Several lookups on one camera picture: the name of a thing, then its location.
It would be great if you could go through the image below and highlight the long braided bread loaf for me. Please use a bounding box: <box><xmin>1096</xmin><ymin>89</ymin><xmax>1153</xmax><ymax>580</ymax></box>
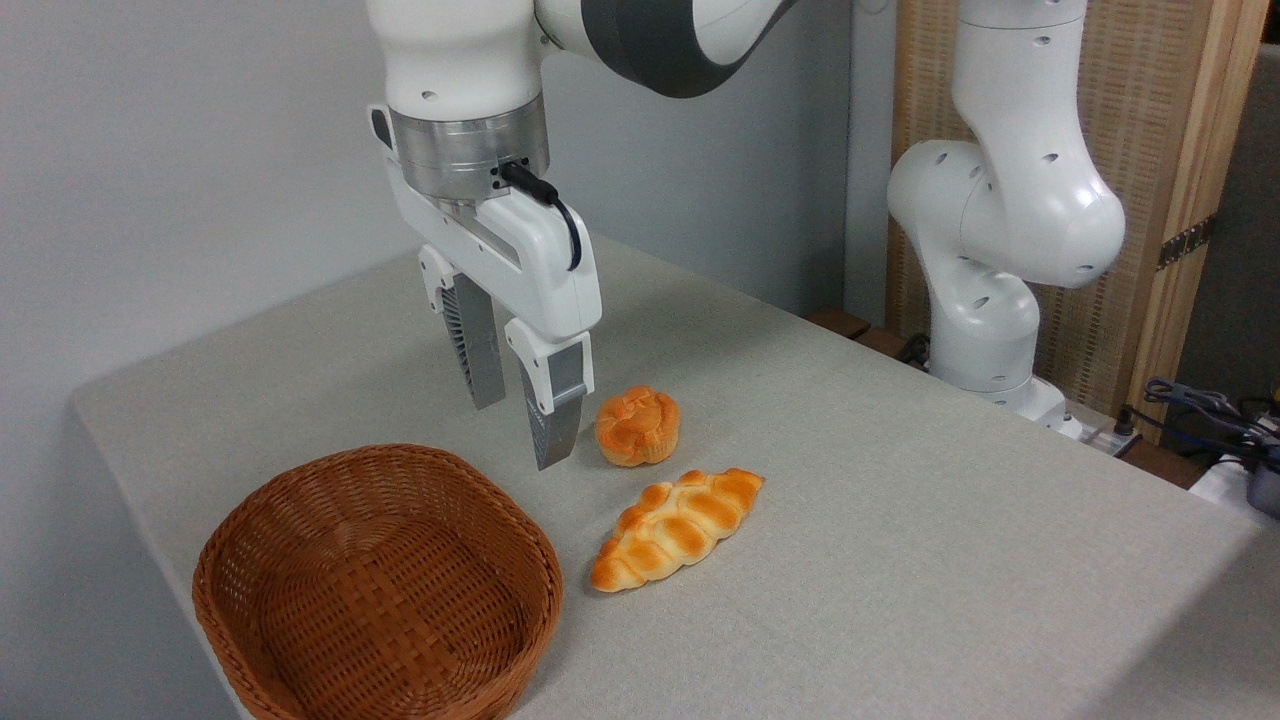
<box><xmin>589</xmin><ymin>467</ymin><xmax>766</xmax><ymax>594</ymax></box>

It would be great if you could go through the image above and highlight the grey tablecloth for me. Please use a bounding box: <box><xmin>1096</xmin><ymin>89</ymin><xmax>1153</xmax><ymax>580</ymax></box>
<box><xmin>70</xmin><ymin>232</ymin><xmax>1280</xmax><ymax>720</ymax></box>

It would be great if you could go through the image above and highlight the round orange bread bun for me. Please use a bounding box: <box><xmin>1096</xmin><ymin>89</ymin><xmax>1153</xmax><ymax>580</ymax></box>
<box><xmin>594</xmin><ymin>385</ymin><xmax>682</xmax><ymax>468</ymax></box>

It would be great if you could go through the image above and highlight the wooden bamboo folding screen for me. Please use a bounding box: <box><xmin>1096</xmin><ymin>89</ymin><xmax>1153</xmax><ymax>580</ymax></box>
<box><xmin>885</xmin><ymin>0</ymin><xmax>1271</xmax><ymax>441</ymax></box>

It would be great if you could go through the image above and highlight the blue grey cable bundle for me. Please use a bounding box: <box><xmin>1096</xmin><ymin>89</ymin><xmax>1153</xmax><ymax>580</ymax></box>
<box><xmin>1143</xmin><ymin>377</ymin><xmax>1280</xmax><ymax>453</ymax></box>

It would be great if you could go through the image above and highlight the brown wicker basket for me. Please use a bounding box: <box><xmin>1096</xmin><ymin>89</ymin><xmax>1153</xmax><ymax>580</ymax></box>
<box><xmin>192</xmin><ymin>443</ymin><xmax>564</xmax><ymax>720</ymax></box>

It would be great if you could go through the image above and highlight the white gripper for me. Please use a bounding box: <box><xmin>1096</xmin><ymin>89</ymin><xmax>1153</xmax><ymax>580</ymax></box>
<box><xmin>367</xmin><ymin>104</ymin><xmax>604</xmax><ymax>472</ymax></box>

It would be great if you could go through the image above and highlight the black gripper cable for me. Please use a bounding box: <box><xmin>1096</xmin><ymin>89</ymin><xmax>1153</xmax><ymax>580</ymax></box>
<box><xmin>498</xmin><ymin>160</ymin><xmax>584</xmax><ymax>273</ymax></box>

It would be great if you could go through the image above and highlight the metal screen hinge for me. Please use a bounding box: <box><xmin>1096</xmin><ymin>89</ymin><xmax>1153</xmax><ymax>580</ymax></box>
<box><xmin>1157</xmin><ymin>213</ymin><xmax>1218</xmax><ymax>271</ymax></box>

